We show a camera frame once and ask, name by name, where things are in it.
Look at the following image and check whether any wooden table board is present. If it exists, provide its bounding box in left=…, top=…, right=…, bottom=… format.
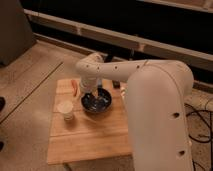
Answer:
left=47, top=79, right=131, bottom=164

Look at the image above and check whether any dark ceramic bowl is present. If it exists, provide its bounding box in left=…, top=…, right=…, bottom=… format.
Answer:
left=81, top=88, right=112, bottom=113

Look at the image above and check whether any white shelf rail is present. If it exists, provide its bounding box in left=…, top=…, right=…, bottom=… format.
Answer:
left=24, top=9, right=213, bottom=72

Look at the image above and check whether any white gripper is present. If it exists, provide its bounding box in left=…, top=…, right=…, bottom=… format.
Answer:
left=79, top=77, right=102, bottom=100

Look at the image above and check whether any orange carrot-like object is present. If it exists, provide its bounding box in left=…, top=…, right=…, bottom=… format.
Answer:
left=71, top=80, right=78, bottom=97

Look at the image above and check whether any grey cabinet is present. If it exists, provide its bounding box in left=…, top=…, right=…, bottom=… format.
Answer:
left=0, top=0, right=36, bottom=66

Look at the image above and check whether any white bottle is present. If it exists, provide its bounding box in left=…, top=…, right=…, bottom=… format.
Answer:
left=120, top=87, right=126, bottom=99

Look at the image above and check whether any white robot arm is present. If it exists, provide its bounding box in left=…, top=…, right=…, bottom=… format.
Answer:
left=76, top=53, right=194, bottom=171

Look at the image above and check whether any small white cup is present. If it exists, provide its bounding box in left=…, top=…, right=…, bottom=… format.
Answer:
left=57, top=101, right=74, bottom=120

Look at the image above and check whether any small dark object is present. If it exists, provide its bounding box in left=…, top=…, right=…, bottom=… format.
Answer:
left=112, top=81, right=120, bottom=89

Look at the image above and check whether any black cable on floor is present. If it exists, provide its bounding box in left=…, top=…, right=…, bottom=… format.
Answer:
left=183, top=98, right=213, bottom=171

